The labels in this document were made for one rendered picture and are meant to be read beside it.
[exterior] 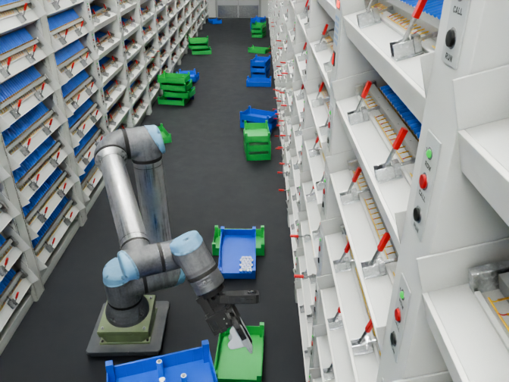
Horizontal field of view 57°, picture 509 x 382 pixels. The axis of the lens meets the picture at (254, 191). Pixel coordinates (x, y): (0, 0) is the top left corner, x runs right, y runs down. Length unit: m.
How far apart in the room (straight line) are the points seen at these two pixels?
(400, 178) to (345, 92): 0.44
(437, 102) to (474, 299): 0.22
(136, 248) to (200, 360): 0.40
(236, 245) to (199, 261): 1.42
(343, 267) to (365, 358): 0.28
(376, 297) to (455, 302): 0.31
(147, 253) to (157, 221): 0.56
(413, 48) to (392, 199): 0.22
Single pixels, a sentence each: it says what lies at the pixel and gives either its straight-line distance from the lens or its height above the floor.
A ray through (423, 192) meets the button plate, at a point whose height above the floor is 1.38.
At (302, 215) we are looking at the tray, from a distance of 2.14.
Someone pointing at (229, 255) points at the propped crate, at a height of 0.05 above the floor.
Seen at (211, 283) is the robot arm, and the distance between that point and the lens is 1.32.
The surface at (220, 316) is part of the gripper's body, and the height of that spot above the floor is 0.71.
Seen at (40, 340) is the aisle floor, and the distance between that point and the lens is 2.47.
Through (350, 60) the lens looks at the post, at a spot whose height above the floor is 1.38.
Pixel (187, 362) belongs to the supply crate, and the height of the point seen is 0.48.
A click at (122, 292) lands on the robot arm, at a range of 2.08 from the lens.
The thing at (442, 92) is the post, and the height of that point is 1.49.
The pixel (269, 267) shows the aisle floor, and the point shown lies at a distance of 2.67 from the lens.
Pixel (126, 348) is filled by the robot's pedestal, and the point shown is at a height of 0.06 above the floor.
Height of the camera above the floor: 1.64
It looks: 29 degrees down
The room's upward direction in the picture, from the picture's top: straight up
